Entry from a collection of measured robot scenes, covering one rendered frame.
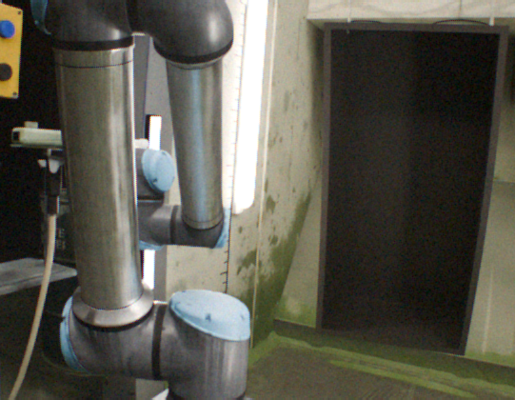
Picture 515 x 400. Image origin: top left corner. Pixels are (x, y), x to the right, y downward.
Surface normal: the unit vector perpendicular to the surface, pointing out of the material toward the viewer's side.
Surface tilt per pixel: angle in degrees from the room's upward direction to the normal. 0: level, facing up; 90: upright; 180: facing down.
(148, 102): 90
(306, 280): 57
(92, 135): 110
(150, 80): 90
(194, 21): 115
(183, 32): 131
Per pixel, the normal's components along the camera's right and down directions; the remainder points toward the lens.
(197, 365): -0.02, 0.14
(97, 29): 0.39, 0.44
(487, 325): -0.33, -0.48
